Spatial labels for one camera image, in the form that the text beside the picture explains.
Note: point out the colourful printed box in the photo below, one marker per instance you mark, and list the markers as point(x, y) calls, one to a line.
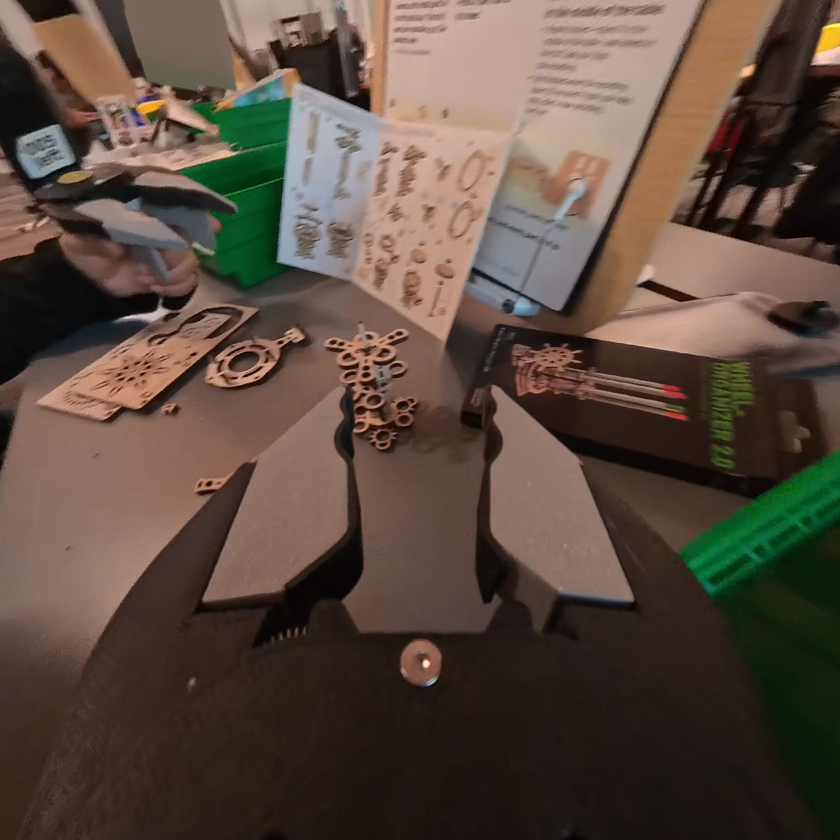
point(266, 88)

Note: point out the instruction poster board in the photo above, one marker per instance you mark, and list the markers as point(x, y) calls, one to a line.
point(492, 65)

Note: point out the person's left hand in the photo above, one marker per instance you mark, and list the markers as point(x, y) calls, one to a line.
point(121, 270)

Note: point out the small wooden bracket piece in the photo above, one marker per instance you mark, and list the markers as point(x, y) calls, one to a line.
point(210, 484)

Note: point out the white plastic object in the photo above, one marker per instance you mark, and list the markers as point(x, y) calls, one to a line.
point(499, 295)

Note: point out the green plastic bin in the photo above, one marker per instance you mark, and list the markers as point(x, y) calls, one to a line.
point(774, 531)
point(259, 121)
point(243, 167)
point(246, 243)

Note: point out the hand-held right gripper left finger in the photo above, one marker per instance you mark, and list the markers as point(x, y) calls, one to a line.
point(289, 518)

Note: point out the wooden punch-out sheet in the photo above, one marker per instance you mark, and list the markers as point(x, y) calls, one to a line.
point(131, 375)

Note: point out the person's left forearm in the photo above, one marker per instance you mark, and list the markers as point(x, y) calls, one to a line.
point(39, 315)

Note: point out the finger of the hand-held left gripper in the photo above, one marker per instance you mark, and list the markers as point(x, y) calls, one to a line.
point(134, 226)
point(187, 191)

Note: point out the cardboard box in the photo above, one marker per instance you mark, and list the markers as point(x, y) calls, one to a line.
point(85, 56)

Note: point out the wooden model tower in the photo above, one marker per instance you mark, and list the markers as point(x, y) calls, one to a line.
point(367, 358)

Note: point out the black kit box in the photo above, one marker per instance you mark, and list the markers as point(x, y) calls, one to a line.
point(623, 430)

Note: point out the folded instruction booklet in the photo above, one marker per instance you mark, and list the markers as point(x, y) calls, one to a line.
point(328, 197)

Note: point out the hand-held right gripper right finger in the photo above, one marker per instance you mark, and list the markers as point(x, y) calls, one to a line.
point(551, 518)

